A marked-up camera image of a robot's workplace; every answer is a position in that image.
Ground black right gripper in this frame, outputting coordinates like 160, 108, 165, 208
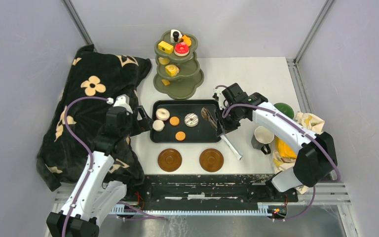
214, 105, 245, 136

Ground white glazed donut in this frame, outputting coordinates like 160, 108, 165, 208
184, 113, 199, 127
155, 108, 170, 121

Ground steel tongs white handle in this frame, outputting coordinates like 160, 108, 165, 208
201, 107, 243, 160

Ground rectangular tan cracker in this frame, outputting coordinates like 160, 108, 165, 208
161, 79, 170, 86

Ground grey mug white inside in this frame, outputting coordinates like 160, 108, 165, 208
251, 126, 274, 155

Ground yellow swirl roll cake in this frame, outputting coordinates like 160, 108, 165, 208
165, 64, 180, 77

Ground yellow cream cupcake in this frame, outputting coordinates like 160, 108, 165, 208
158, 57, 170, 65

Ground red glazed donut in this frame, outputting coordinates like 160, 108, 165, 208
174, 42, 190, 57

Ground orange fish-shaped pastry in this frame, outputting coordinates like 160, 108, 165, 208
181, 35, 192, 47

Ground yellow layered cake slice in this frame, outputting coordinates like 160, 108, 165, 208
157, 41, 174, 54

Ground white cake block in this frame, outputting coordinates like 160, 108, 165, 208
170, 29, 183, 43

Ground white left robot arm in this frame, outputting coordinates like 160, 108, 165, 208
46, 94, 153, 237

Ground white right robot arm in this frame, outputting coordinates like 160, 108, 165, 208
213, 83, 341, 201

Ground white round cake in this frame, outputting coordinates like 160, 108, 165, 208
152, 119, 165, 132

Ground black rectangular tray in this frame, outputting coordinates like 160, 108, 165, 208
150, 99, 221, 143

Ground round tan biscuit upper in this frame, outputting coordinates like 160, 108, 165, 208
169, 116, 180, 126

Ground round tan biscuit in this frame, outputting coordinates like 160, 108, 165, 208
175, 131, 186, 141
169, 116, 180, 126

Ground round tan biscuit lower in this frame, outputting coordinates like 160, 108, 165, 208
175, 131, 186, 141

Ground brown wooden coaster left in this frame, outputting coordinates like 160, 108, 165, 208
157, 148, 182, 172

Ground brown wooden coaster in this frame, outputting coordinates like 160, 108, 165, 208
157, 148, 182, 172
199, 149, 224, 172

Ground green three-tier serving stand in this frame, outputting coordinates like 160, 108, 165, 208
153, 30, 204, 99

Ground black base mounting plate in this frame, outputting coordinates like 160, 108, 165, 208
124, 174, 299, 203

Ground brown wooden coaster right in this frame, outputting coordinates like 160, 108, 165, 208
199, 149, 224, 172

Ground black floral plush blanket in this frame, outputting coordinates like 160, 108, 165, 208
36, 45, 152, 191

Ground patterned white yellow cloth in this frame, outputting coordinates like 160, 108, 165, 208
271, 112, 326, 194

